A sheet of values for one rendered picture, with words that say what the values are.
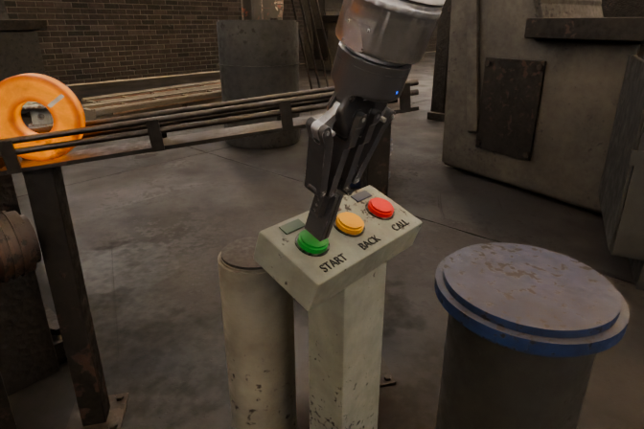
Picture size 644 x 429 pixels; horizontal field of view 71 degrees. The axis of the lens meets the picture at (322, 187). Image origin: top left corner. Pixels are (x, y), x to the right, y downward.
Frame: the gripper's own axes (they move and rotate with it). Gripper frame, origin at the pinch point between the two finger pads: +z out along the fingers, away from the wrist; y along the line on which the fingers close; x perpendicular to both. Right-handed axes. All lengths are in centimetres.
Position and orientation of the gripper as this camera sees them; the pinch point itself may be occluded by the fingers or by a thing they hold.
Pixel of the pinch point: (323, 212)
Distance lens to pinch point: 55.6
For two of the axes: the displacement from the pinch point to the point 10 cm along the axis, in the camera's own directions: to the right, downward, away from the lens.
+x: 7.0, 5.4, -4.7
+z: -2.6, 8.0, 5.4
